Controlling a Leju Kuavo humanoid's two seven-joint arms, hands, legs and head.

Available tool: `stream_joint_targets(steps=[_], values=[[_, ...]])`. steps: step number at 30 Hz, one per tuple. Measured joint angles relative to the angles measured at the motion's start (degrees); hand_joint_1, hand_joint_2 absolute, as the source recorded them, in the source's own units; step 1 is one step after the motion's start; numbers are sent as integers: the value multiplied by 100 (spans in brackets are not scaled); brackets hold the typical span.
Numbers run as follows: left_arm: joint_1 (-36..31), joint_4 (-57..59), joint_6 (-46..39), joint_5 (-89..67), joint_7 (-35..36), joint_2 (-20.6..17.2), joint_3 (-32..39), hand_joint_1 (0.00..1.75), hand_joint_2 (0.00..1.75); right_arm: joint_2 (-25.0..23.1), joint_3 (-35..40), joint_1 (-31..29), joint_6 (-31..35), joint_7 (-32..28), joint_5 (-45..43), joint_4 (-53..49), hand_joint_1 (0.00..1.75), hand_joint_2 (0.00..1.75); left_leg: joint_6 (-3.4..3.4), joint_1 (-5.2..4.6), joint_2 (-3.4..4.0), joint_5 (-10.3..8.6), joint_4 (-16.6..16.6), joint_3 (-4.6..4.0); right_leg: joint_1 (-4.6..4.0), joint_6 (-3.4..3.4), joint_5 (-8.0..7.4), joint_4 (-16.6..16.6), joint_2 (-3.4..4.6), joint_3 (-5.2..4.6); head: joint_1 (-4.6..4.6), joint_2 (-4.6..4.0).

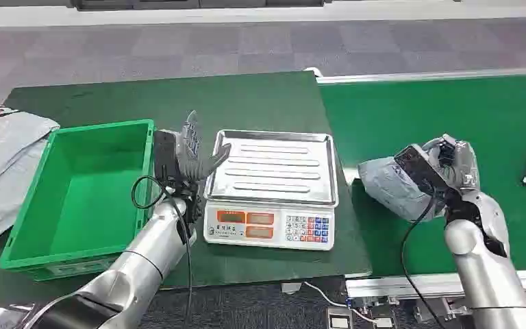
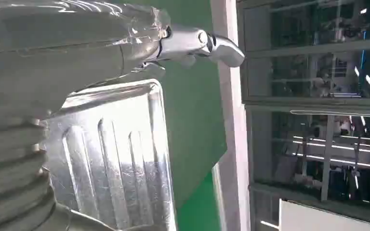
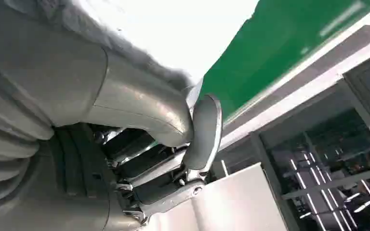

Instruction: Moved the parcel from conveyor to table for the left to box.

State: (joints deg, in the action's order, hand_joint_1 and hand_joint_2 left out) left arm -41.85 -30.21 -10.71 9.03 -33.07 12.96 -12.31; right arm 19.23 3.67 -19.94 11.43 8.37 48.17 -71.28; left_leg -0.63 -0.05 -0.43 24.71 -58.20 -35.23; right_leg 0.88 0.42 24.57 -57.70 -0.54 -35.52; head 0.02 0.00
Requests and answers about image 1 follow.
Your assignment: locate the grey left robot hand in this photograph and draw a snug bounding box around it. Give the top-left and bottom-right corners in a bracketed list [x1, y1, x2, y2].
[175, 110, 233, 184]

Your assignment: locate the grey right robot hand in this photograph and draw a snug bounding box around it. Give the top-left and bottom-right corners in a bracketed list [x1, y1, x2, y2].
[421, 134, 481, 194]

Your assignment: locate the green plastic crate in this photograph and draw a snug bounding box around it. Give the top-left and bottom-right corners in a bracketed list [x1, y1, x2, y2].
[0, 119, 158, 282]

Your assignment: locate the white floor cable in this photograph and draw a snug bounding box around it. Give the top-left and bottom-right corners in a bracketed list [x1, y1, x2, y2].
[303, 281, 378, 324]

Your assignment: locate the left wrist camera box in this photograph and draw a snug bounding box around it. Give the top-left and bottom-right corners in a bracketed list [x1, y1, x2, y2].
[153, 130, 180, 184]

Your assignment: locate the large floor socket box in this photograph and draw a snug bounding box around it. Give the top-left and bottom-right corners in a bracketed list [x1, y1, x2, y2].
[325, 307, 353, 329]

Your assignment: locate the plain grey parcel bag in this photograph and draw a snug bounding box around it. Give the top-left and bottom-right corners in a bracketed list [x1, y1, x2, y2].
[358, 156, 448, 223]

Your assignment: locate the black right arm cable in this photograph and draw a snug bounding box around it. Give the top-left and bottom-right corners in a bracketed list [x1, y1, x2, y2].
[400, 195, 445, 329]

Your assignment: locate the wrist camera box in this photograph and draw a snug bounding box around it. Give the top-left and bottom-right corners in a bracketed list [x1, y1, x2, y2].
[153, 130, 180, 184]
[393, 144, 452, 196]

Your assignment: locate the green belt conveyor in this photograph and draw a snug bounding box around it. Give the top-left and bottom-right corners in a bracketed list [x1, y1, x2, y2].
[305, 66, 526, 324]

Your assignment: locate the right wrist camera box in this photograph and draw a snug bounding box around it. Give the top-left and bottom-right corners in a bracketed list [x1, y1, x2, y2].
[393, 144, 452, 196]

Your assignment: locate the white electronic scale steel tray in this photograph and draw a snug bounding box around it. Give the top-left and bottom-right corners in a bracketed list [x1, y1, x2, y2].
[202, 129, 339, 252]

